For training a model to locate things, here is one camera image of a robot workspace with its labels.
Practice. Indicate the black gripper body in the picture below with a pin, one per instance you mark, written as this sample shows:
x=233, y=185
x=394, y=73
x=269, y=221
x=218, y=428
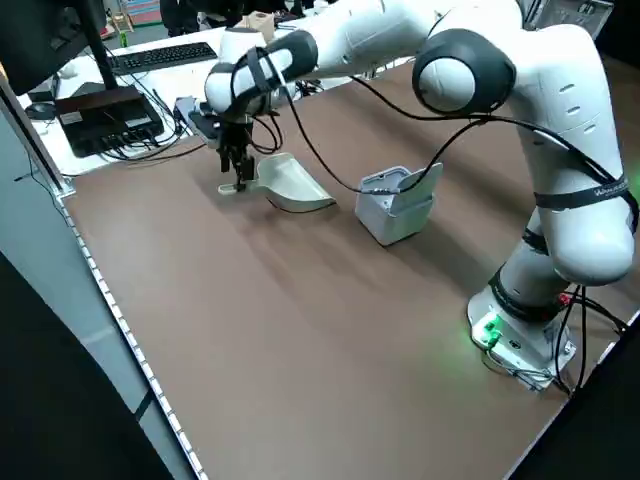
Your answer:
x=234, y=134

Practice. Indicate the pale green plastic dustpan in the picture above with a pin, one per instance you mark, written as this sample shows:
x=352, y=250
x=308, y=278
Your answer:
x=292, y=187

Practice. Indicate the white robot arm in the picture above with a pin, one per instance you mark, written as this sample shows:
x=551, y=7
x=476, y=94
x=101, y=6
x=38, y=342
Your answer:
x=565, y=125

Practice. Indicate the white trash can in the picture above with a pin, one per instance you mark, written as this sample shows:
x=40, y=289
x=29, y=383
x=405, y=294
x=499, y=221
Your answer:
x=395, y=215

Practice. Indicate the grey power adapter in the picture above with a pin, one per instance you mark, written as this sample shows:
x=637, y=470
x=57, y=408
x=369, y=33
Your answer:
x=184, y=107

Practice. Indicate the black keyboard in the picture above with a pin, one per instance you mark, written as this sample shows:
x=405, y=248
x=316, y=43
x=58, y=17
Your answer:
x=160, y=56

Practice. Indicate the black dock box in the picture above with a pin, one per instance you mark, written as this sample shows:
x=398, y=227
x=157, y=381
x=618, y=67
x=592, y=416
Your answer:
x=100, y=115

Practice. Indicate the small green bottle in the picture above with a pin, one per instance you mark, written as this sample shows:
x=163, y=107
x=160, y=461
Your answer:
x=123, y=39

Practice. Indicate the black computer mouse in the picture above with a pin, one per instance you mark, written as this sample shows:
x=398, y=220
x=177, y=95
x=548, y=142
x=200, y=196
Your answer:
x=40, y=110

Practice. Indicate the black monitor with stand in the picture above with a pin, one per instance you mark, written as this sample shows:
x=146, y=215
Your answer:
x=35, y=45

